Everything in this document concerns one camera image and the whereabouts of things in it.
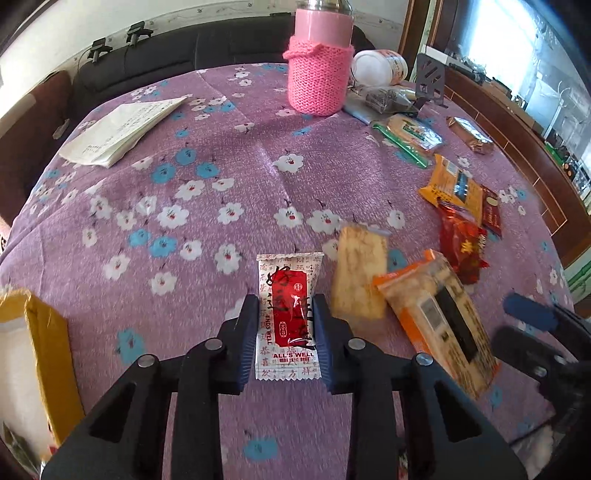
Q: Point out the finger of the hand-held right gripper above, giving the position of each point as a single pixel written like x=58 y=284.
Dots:
x=526 y=348
x=531 y=311

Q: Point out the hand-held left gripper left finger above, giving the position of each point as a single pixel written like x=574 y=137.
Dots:
x=244 y=341

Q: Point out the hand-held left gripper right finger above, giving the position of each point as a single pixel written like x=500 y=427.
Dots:
x=323 y=341

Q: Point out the white red candy packet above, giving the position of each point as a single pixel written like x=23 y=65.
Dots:
x=286 y=281

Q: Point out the beige cracker packet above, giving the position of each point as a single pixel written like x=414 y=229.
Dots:
x=360 y=272

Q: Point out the yellow edged cracker packet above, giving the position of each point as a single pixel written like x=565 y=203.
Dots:
x=438 y=323

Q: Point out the yellow cardboard box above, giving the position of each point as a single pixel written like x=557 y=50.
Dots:
x=51 y=350

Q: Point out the green patterned bag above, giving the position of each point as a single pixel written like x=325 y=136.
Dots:
x=581 y=281

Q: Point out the red candy packet round logo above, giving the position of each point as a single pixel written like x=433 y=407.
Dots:
x=471 y=265

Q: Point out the shiny red candy packet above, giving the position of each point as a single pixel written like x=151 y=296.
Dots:
x=461 y=230

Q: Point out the dark red snack packet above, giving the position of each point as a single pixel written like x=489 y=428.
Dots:
x=491 y=212

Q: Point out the purple floral tablecloth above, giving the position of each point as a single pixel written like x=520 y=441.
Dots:
x=184 y=230

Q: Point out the orange snack packet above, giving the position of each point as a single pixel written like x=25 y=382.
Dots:
x=455 y=184

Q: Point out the wooden brick pattern cabinet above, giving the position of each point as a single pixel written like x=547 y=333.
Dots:
x=521 y=143

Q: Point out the brown foil packet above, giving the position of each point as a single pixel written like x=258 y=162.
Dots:
x=471 y=136

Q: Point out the round cracker packet green label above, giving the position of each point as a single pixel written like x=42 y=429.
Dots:
x=411 y=134

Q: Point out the white paper notebook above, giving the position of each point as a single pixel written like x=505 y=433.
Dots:
x=120 y=129

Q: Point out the clear plastic bag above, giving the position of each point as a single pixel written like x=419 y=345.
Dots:
x=383 y=101

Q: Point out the black phone stand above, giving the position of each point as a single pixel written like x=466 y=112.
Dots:
x=431 y=76

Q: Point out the window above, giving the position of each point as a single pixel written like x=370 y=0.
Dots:
x=531 y=55

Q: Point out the pink thermos with knit sleeve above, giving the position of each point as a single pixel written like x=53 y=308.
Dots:
x=318 y=69

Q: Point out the white jar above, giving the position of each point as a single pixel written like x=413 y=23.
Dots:
x=376 y=67

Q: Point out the black sofa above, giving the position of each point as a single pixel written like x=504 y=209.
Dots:
x=184 y=50

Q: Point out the brown leather chair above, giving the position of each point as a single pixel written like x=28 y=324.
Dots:
x=27 y=138

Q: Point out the black clamp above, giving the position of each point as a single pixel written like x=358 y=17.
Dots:
x=138 y=33
x=98 y=50

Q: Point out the wooden door frame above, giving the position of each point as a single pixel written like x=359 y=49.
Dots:
x=420 y=23

